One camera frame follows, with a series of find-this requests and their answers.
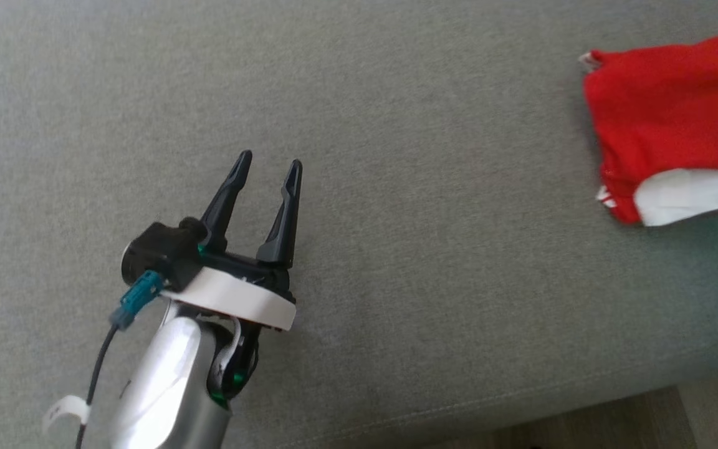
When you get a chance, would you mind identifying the white cable tag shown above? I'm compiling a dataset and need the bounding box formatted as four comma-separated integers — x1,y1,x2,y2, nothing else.
41,395,92,435

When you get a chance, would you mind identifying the red garment with white band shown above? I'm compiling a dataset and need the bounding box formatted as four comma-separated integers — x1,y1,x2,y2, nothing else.
578,26,718,227

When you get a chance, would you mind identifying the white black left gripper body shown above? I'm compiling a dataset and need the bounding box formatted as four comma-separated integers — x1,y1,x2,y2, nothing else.
162,251,297,332

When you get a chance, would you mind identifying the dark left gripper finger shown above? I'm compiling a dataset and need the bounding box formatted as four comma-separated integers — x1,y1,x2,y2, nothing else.
199,150,253,251
256,159,304,269

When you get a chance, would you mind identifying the black cable with teal plug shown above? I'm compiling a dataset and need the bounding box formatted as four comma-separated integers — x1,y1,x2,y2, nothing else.
75,270,166,449

